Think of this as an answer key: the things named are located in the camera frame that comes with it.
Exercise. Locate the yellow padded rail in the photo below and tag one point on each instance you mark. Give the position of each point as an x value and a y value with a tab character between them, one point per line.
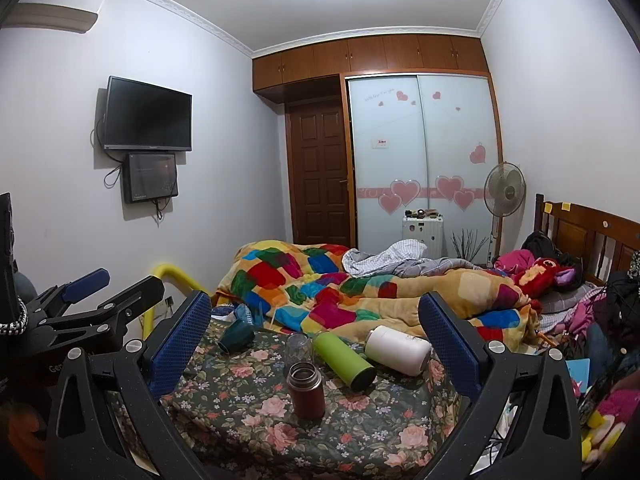
177	281

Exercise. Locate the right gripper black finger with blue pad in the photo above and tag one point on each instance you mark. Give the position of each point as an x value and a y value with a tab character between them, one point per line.
57	299
101	330

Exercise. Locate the white air conditioner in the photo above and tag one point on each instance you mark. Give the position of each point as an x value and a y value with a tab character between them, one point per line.
68	15

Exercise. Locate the white standing fan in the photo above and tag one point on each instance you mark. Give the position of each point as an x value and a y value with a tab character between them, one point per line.
504	192

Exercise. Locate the small black wall monitor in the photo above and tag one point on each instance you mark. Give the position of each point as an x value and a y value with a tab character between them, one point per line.
149	176

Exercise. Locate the dark teal faceted cup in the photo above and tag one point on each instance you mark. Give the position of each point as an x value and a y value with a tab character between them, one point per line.
237	337

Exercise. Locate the wooden bed headboard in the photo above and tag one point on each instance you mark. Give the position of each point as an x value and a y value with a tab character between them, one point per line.
604	242

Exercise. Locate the grey white crumpled sheet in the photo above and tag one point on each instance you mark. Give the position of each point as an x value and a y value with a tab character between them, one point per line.
405	259

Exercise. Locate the colourful patchwork blanket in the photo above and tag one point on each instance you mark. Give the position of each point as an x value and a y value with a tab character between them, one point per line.
305	289

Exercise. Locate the white thermos cup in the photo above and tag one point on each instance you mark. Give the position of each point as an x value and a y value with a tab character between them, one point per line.
397	350

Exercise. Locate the brown wooden door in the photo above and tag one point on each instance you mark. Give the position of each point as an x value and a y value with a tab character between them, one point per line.
317	173

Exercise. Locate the red steel thermos cup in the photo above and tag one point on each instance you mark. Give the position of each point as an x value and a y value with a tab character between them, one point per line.
305	387

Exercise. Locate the wardrobe with pink hearts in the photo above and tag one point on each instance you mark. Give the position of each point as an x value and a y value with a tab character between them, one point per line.
423	144

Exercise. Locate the red plush toy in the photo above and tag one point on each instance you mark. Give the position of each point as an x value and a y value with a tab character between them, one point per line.
545	275

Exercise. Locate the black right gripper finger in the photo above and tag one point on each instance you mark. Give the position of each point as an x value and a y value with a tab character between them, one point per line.
84	441
521	421

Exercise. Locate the green thermos cup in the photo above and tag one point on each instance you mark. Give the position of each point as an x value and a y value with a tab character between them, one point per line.
346	363

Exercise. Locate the black wall television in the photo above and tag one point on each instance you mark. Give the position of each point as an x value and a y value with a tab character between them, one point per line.
146	117

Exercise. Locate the white small cabinet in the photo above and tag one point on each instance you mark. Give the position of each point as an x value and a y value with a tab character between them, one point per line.
429	231

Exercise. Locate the yellow plush toy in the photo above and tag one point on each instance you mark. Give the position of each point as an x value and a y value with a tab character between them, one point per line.
607	423

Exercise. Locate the floral green tablecloth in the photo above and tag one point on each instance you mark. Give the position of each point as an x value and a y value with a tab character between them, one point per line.
276	412

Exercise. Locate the clear glass cup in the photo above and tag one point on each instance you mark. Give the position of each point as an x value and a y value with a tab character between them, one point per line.
298	348

